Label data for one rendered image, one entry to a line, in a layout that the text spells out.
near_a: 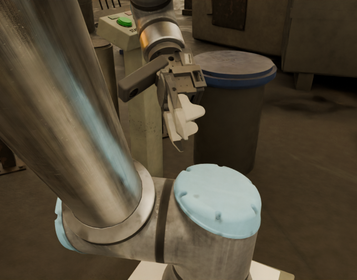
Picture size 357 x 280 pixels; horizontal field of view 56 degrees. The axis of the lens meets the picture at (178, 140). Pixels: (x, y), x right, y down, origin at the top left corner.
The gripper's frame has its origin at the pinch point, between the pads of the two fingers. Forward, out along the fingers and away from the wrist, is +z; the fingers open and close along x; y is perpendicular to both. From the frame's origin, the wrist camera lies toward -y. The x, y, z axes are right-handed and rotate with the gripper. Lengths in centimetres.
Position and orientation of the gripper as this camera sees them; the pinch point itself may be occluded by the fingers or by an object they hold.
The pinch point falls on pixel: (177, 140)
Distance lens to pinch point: 59.8
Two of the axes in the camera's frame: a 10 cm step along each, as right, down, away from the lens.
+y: 9.6, -1.4, 2.5
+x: -1.6, 4.7, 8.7
